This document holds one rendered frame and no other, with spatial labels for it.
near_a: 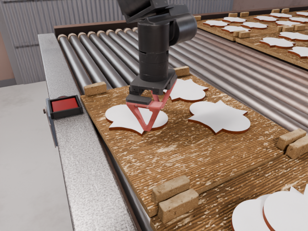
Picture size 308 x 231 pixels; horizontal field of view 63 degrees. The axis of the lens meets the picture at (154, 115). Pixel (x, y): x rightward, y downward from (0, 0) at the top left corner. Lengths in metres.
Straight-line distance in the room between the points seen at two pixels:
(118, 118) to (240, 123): 0.26
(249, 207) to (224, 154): 0.16
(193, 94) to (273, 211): 0.40
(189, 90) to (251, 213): 0.41
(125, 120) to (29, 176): 1.45
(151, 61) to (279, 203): 0.30
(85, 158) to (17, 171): 1.53
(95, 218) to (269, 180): 0.28
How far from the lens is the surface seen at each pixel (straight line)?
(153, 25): 0.45
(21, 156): 2.14
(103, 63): 0.96
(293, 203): 0.37
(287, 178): 0.48
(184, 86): 0.70
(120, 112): 0.58
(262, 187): 0.44
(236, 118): 0.58
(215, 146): 0.50
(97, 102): 0.65
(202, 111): 0.59
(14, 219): 1.72
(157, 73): 0.47
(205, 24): 1.52
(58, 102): 0.69
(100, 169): 0.48
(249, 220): 0.34
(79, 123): 0.62
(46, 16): 3.16
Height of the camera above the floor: 1.24
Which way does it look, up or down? 32 degrees down
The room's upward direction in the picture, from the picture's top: straight up
